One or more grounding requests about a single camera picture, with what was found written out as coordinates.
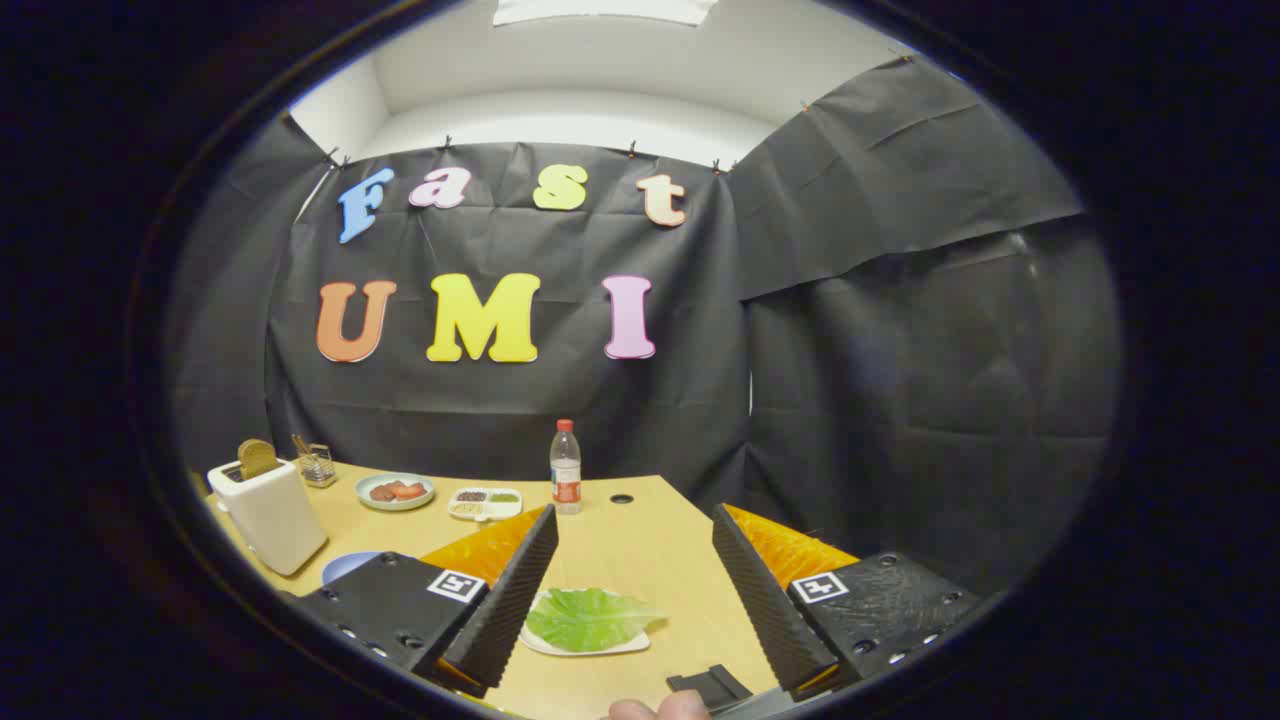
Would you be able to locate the brown bread slice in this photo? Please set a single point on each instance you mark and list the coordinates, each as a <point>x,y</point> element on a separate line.
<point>258,458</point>

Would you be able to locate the white divided condiment tray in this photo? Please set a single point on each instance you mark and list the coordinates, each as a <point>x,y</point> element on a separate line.
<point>485,508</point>

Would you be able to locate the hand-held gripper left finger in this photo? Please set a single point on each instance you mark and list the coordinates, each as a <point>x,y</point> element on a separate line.
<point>505,610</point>

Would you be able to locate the brown meat patty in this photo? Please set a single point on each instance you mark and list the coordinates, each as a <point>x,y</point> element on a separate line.
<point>383,492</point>

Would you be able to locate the clear red-capped water bottle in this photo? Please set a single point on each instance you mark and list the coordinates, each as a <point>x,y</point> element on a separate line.
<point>566,470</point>

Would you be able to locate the green lettuce leaf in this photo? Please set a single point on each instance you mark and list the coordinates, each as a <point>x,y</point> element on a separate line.
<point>585,620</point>

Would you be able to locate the white toaster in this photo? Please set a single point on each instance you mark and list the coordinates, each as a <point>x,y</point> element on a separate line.
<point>275,515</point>

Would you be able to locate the pale green plate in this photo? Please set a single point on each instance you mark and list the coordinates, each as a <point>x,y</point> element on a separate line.
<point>400,504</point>

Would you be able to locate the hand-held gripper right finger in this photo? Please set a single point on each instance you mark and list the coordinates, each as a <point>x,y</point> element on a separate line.
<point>765,610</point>

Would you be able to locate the red tomato slice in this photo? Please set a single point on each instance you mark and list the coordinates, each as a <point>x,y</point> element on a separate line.
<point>409,490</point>

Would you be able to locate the blue plate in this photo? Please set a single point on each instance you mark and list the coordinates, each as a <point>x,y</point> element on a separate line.
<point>345,567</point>

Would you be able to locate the white rectangular plate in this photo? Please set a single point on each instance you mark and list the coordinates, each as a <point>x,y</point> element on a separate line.
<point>600,652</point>

